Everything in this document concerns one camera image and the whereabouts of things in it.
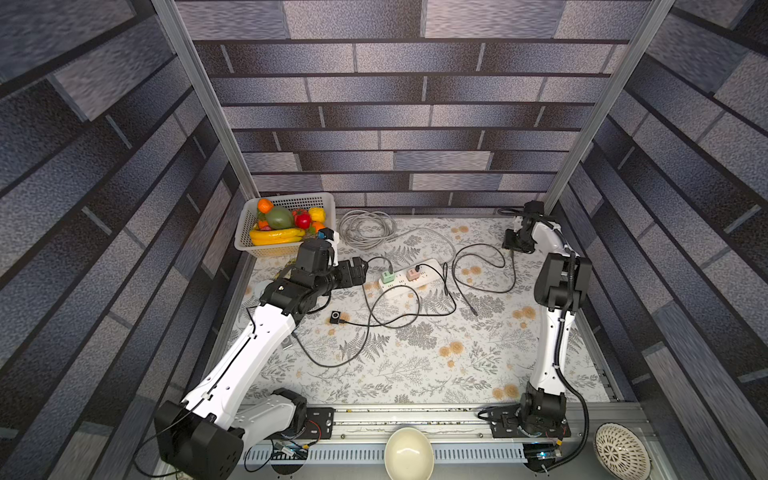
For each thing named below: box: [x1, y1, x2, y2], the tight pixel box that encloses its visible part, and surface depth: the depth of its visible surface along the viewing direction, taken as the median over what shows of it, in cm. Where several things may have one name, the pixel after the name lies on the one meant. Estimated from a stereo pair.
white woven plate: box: [594, 422, 652, 480], surface depth 69 cm
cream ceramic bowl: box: [384, 426, 434, 480], surface depth 69 cm
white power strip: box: [379, 259, 445, 292], surface depth 99 cm
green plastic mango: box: [266, 206, 294, 230], surface depth 109 cm
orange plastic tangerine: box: [257, 198, 273, 214], surface depth 112 cm
